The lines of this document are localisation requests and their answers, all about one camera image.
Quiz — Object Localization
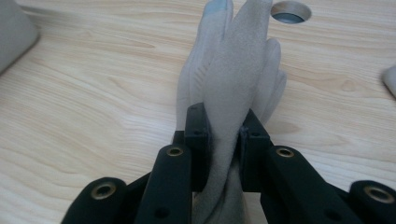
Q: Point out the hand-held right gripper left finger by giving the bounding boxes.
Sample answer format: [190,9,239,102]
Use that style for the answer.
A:
[134,102,213,224]

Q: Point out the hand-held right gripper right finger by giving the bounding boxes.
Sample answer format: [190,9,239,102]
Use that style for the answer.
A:
[237,108,366,224]

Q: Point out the plain beige glove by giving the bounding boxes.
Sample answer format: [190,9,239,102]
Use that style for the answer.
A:
[175,0,288,224]

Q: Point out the beige glove with dark button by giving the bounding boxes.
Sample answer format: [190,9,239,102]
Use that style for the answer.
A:
[382,63,396,101]

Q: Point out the round table cable hole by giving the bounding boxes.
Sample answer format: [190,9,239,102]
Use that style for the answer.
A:
[270,0,313,25]

